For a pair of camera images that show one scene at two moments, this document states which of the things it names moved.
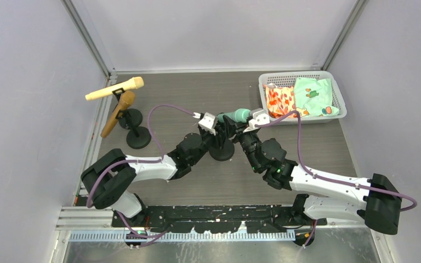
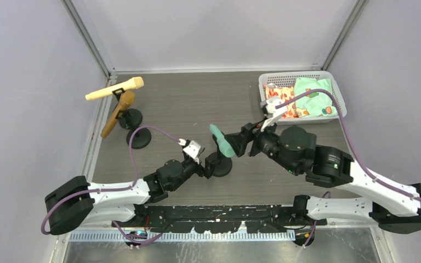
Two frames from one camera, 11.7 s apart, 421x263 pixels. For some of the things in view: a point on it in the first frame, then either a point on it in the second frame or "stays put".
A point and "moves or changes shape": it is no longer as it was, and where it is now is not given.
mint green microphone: (239, 115) to (225, 148)
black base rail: (263, 218) stays put
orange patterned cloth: (280, 101) stays put
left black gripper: (217, 130) to (202, 167)
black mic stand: (223, 152) moves or changes shape
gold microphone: (127, 98) stays put
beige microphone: (135, 83) stays put
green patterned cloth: (314, 95) stays put
